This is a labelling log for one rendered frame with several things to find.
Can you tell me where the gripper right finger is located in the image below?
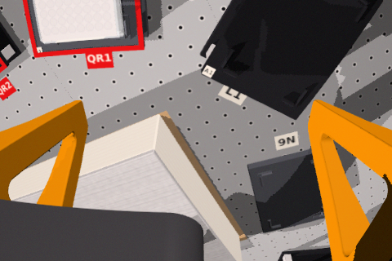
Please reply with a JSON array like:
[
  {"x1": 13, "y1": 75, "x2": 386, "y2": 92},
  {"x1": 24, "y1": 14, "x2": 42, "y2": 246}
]
[{"x1": 308, "y1": 100, "x2": 392, "y2": 261}]

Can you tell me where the black two-tier stand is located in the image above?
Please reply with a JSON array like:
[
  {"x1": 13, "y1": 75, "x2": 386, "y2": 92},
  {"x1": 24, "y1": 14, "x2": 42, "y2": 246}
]
[{"x1": 200, "y1": 0, "x2": 383, "y2": 120}]

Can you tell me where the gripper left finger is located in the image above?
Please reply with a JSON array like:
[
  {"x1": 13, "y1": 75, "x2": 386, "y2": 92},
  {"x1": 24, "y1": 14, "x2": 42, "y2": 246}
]
[{"x1": 0, "y1": 100, "x2": 88, "y2": 207}]

